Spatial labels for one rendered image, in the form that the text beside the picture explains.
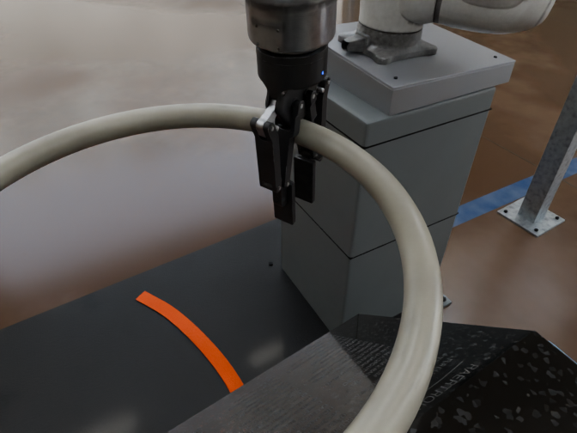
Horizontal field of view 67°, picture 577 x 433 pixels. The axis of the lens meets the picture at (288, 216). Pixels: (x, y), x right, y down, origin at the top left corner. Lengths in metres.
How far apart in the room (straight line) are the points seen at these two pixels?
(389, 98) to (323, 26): 0.55
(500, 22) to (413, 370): 0.86
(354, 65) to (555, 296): 1.19
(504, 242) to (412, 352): 1.72
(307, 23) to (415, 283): 0.25
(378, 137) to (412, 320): 0.70
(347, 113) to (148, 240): 1.16
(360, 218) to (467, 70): 0.42
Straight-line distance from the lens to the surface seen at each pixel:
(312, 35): 0.44
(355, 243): 1.16
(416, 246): 0.38
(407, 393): 0.31
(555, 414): 0.47
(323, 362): 0.63
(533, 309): 1.80
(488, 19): 1.07
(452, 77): 1.09
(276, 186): 0.52
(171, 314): 1.59
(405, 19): 1.10
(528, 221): 2.17
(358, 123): 0.98
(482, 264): 1.89
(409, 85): 1.00
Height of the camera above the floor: 1.23
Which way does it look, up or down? 39 degrees down
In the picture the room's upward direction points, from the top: straight up
